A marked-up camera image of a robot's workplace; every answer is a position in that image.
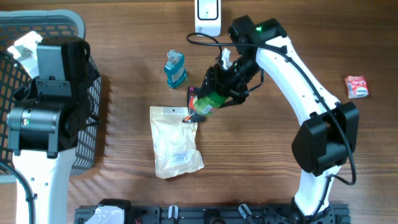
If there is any red tissue pack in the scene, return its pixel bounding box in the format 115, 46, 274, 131
345, 75, 369, 99

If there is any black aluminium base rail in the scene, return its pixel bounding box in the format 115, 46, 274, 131
73, 198, 351, 224

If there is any beige plastic pouch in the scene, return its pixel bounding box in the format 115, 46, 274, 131
150, 106, 205, 179

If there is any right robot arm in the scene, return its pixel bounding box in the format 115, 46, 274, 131
190, 16, 359, 223

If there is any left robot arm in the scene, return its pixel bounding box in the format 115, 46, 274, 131
7, 36, 100, 223

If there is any black red packaged item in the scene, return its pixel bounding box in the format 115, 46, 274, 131
182, 86, 205, 123

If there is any blue mouthwash bottle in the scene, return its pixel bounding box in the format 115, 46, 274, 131
164, 50, 187, 88

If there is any white barcode scanner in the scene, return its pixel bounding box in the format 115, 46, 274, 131
194, 0, 221, 37

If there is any grey plastic shopping basket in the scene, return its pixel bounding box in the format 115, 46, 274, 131
1, 9, 101, 175

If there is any green lid jar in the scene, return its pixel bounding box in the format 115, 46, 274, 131
193, 91, 228, 116

